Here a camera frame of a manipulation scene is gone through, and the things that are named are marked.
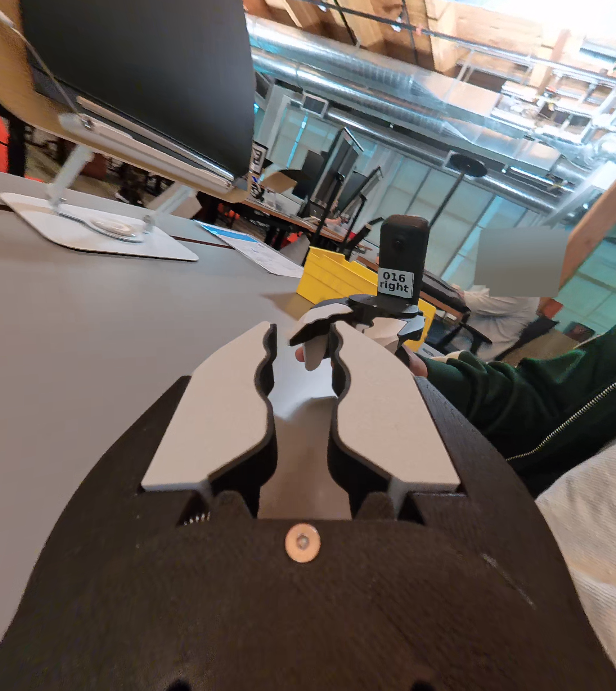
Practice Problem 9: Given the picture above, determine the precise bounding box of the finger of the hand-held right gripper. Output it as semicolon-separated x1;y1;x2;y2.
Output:
364;317;411;355
288;301;351;373

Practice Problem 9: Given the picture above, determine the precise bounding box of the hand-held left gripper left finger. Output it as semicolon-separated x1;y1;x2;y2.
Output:
140;322;278;491

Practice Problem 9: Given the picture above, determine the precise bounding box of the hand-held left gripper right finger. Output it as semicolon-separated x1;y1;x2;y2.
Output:
328;321;461;492

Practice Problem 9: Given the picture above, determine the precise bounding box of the yellow plastic bin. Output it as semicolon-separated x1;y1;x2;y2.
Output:
296;245;438;352

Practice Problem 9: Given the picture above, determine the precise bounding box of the person's right forearm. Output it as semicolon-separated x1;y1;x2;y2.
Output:
421;348;573;433

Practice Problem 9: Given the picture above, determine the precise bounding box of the long wooden-edged desk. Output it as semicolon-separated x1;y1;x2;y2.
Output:
243;194;352;244

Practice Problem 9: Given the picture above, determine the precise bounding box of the grey desk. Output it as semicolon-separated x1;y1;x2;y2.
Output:
0;162;433;691

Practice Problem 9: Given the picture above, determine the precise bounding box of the person's right hand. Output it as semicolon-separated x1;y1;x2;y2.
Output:
295;347;429;379

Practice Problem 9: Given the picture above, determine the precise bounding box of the black computer monitor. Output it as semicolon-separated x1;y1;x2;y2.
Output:
302;151;326;200
329;127;365;217
351;167;384;217

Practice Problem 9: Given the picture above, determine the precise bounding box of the black disc-topped pole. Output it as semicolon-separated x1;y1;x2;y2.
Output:
444;151;488;233

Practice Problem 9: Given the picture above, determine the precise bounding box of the printed paper sheet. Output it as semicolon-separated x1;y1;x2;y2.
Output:
197;220;304;277

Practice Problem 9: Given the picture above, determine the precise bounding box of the folded cardboard sheet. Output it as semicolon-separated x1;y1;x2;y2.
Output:
261;169;300;194

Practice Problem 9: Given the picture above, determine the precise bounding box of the white ribbed garment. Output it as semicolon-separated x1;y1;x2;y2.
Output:
535;421;616;691

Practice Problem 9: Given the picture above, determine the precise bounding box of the black laptop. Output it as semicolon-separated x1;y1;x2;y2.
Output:
21;0;257;195

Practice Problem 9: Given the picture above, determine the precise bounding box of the silver ventilation duct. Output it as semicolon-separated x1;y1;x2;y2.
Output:
246;16;562;211

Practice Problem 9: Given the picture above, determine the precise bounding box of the wooden post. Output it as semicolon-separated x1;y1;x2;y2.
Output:
559;143;616;292

